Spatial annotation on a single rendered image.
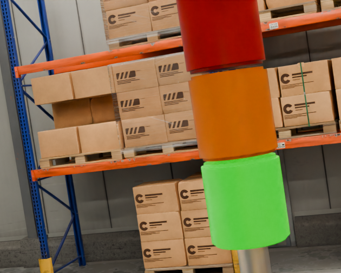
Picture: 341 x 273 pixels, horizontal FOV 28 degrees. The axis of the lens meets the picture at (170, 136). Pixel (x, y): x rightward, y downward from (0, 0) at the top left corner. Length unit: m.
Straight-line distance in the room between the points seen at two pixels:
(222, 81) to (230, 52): 0.02
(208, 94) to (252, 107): 0.03
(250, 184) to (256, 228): 0.03
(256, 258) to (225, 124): 0.09
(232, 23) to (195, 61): 0.03
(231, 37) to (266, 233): 0.12
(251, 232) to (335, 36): 9.01
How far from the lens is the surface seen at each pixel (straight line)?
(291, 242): 9.72
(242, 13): 0.41
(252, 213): 0.41
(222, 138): 0.41
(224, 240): 0.42
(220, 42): 0.41
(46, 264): 9.45
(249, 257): 0.43
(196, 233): 8.65
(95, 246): 10.52
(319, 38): 9.42
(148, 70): 8.53
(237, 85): 0.41
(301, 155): 9.52
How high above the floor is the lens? 2.26
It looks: 3 degrees down
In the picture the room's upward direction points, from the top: 9 degrees counter-clockwise
